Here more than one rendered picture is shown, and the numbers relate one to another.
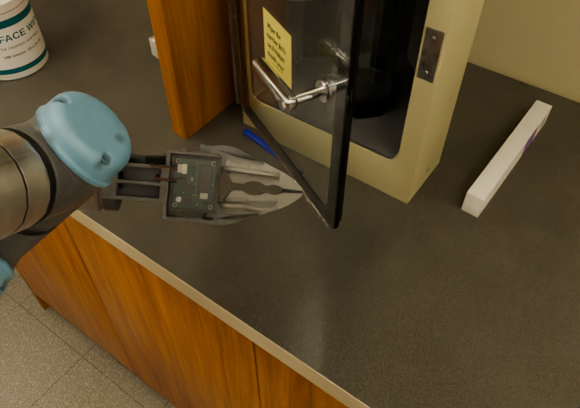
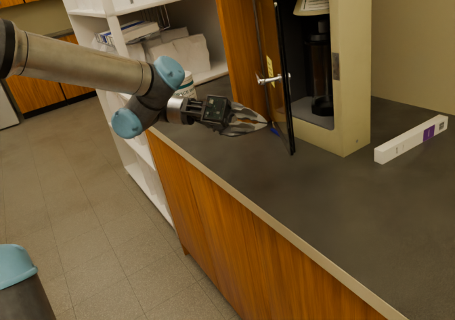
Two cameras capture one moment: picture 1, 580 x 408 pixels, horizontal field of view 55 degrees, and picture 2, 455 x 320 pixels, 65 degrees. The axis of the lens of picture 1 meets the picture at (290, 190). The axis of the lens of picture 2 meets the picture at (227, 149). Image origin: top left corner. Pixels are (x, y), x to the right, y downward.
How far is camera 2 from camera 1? 46 cm
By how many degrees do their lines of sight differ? 30
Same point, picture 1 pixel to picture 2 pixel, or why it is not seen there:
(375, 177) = (327, 144)
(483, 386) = (352, 227)
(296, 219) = (282, 160)
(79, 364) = (194, 285)
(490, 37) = (421, 89)
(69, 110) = (164, 58)
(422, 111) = (338, 97)
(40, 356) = (177, 277)
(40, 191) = (147, 77)
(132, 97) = not seen: hidden behind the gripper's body
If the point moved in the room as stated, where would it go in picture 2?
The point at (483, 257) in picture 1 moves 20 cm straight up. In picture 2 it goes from (378, 179) to (379, 105)
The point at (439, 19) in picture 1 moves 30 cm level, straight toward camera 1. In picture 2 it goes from (336, 47) to (268, 92)
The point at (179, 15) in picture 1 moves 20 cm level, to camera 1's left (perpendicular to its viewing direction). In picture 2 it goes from (240, 69) to (187, 72)
